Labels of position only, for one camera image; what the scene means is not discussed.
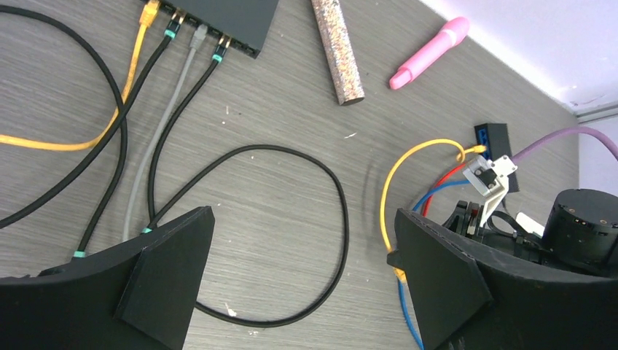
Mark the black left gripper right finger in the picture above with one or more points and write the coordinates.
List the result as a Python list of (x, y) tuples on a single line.
[(467, 295)]

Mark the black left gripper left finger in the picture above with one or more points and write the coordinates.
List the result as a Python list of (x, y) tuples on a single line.
[(139, 294)]

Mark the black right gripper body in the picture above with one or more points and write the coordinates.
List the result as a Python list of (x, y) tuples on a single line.
[(501, 232)]

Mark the small black TP-Link switch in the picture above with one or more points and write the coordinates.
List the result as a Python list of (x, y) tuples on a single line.
[(495, 136)]

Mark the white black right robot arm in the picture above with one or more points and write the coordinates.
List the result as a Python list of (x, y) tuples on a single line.
[(581, 234)]

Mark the glitter tube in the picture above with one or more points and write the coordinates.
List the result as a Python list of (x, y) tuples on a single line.
[(339, 53)]

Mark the pink marker pen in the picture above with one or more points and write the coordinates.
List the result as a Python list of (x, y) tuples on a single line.
[(450, 35)]

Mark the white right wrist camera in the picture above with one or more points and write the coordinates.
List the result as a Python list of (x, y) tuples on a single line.
[(491, 180)]

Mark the black cable teal boot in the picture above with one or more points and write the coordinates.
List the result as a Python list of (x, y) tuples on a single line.
[(168, 122), (170, 32)]

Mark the dark grey network switch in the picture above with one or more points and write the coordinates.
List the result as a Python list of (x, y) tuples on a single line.
[(246, 22)]

